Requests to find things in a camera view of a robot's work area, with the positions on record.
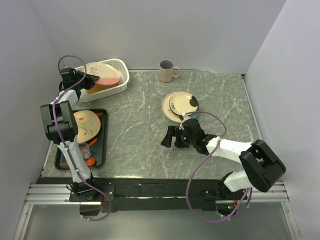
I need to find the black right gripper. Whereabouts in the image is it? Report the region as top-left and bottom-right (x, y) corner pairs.
(161, 125), (196, 148)

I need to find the woven bamboo square tray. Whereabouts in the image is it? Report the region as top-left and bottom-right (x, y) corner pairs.
(86, 82), (119, 94)

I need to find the cream and pink plate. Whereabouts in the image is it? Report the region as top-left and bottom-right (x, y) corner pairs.
(85, 62), (121, 85)

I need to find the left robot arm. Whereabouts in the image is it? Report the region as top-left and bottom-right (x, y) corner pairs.
(40, 67), (101, 202)

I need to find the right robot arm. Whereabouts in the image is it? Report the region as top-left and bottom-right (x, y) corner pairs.
(160, 118), (287, 199)

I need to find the white perforated plastic bin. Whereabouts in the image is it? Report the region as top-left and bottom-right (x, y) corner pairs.
(76, 58), (130, 103)

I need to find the large cream and blue plate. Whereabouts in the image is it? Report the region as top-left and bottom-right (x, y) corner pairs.
(162, 91), (197, 123)

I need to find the beige bird pattern plate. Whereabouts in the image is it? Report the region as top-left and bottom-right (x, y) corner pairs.
(73, 110), (101, 144)

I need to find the beige ceramic mug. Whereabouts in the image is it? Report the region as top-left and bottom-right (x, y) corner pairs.
(159, 59), (181, 83)

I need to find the black rectangular tray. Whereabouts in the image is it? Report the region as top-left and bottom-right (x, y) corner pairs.
(54, 108), (109, 171)

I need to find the clear glass cup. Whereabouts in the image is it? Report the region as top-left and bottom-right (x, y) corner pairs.
(78, 142), (92, 159)

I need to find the orange plastic spoon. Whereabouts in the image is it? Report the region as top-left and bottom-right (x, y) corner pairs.
(59, 157), (96, 167)

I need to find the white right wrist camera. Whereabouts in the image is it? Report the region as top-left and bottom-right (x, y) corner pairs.
(179, 112), (190, 130)

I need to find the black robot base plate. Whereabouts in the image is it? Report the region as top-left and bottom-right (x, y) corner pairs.
(68, 175), (277, 216)

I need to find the aluminium rail frame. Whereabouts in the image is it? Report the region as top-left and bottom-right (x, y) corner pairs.
(13, 181), (301, 240)

